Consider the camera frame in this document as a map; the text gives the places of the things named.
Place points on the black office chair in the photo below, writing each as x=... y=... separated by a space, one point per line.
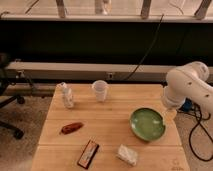
x=4 y=83

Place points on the grey metal rail beam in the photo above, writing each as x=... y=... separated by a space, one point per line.
x=81 y=71

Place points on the green ceramic bowl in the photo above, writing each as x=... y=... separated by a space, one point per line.
x=147 y=124

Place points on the brown red oblong object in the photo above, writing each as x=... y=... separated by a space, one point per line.
x=67 y=129

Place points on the clear plastic cup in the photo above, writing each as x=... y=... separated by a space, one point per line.
x=100 y=88

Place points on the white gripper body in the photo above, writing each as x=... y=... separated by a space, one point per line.
x=170 y=114

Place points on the dark rectangular box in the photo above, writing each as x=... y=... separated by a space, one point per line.
x=88 y=154

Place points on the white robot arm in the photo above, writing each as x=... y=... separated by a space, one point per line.
x=187 y=82

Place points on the white crumpled sponge block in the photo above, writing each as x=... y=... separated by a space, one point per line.
x=127 y=155

